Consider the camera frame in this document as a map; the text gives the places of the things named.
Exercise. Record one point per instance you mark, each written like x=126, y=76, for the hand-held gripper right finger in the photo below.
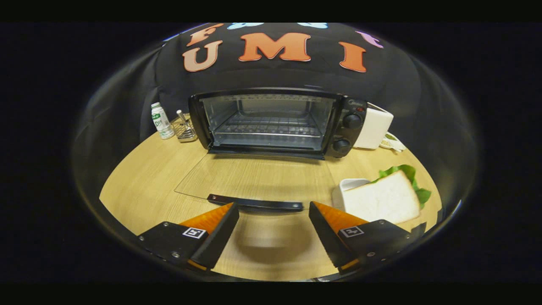
x=328, y=237

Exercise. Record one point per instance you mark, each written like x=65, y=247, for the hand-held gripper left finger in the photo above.
x=220, y=237

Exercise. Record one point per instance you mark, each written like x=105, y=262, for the sandwich with lettuce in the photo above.
x=385, y=199

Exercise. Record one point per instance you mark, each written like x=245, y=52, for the black toaster oven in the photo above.
x=351, y=135

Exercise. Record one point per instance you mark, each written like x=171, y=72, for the white pop-up toaster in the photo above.
x=374, y=127

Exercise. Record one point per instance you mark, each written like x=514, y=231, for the white rectangular tray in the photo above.
x=349, y=184

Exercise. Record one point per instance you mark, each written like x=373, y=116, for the white divided snack dish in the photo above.
x=394, y=142

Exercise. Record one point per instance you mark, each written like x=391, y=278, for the white bottle with green label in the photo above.
x=161, y=123

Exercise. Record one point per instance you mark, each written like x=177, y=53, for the black backdrop cloth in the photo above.
x=262, y=74

